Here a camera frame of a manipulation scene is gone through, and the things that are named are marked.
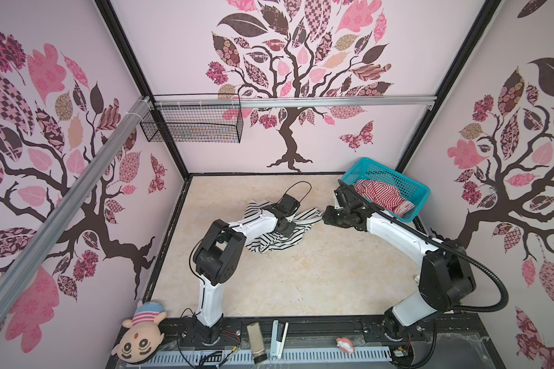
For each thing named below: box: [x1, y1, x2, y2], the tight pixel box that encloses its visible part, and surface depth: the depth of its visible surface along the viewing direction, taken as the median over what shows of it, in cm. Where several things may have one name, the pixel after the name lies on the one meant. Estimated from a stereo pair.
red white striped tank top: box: [353, 179, 416, 217], surface depth 109 cm
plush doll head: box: [110, 299, 167, 365], surface depth 69 cm
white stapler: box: [270, 319, 290, 360], surface depth 72 cm
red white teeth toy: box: [335, 336, 356, 354], surface depth 69 cm
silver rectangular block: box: [246, 322, 268, 365], surface depth 71 cm
